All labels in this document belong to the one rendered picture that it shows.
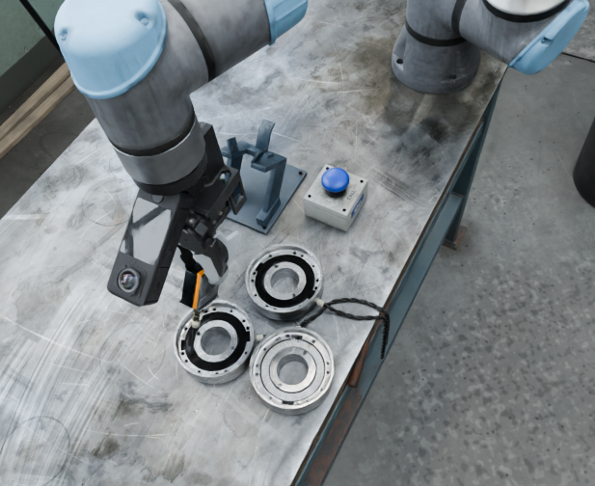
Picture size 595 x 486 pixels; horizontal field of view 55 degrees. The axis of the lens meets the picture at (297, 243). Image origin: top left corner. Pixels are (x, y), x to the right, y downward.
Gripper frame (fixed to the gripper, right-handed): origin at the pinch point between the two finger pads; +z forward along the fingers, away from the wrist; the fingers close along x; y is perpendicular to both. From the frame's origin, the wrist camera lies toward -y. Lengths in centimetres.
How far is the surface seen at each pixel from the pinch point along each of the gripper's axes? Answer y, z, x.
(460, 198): 74, 69, -16
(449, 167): 37.7, 13.3, -18.0
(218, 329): -1.9, 11.2, -0.8
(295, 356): -0.6, 11.0, -11.8
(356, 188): 24.9, 8.7, -8.1
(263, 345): -1.4, 10.2, -7.7
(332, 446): 1, 69, -14
